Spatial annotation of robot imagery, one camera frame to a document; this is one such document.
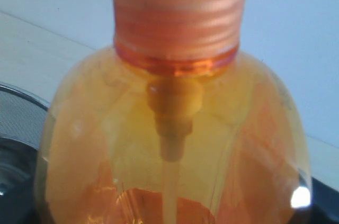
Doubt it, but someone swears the steel mesh colander basin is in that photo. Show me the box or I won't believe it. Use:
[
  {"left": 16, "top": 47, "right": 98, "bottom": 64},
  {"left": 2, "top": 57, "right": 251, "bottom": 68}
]
[{"left": 1, "top": 82, "right": 50, "bottom": 149}]

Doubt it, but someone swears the small stainless steel bowl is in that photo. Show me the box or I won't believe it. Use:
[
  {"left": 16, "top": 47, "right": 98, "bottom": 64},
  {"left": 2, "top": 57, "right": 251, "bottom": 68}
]
[{"left": 1, "top": 138, "right": 40, "bottom": 223}]

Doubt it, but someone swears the orange pump soap bottle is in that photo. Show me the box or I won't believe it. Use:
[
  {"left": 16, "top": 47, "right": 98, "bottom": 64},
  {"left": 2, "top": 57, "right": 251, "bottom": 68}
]
[{"left": 34, "top": 0, "right": 312, "bottom": 223}]

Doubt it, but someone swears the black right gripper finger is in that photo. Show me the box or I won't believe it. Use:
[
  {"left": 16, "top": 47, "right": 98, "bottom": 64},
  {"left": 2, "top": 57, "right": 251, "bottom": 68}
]
[{"left": 309, "top": 178, "right": 339, "bottom": 224}]

